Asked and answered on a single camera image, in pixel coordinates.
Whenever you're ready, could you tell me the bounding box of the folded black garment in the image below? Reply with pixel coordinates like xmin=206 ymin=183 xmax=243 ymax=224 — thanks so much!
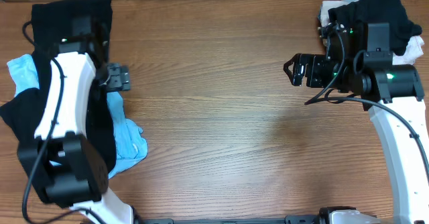
xmin=328 ymin=0 xmax=422 ymax=56

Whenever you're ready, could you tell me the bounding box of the black t-shirt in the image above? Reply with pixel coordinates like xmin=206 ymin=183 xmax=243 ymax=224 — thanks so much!
xmin=1 ymin=0 xmax=116 ymax=172

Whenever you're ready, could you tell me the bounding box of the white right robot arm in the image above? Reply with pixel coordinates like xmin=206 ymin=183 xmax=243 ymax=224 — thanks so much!
xmin=284 ymin=22 xmax=428 ymax=223

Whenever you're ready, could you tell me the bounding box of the light blue t-shirt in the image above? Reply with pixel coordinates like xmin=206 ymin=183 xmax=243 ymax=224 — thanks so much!
xmin=7 ymin=54 xmax=148 ymax=178

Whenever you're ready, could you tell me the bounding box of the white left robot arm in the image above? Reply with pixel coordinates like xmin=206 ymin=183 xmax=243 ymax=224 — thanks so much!
xmin=17 ymin=16 xmax=141 ymax=223

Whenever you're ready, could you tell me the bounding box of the folded beige garment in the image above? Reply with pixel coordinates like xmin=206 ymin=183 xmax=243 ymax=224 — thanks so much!
xmin=318 ymin=0 xmax=424 ymax=65

